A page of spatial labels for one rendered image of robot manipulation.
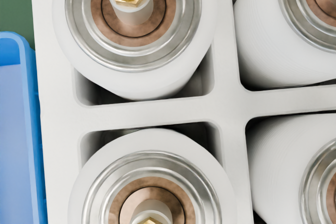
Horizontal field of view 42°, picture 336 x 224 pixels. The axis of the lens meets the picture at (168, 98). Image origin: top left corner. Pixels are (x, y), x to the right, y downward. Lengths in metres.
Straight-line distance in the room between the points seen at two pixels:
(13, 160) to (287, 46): 0.35
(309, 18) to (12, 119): 0.36
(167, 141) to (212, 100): 0.08
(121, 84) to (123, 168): 0.05
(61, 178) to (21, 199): 0.20
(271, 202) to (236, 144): 0.06
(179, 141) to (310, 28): 0.10
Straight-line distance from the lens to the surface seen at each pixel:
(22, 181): 0.52
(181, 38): 0.24
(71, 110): 0.32
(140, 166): 0.24
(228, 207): 0.25
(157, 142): 0.24
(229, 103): 0.32
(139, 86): 0.25
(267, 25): 0.26
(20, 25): 0.53
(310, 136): 0.26
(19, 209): 0.52
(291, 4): 0.26
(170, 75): 0.25
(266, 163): 0.29
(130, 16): 0.23
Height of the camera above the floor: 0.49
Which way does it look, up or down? 87 degrees down
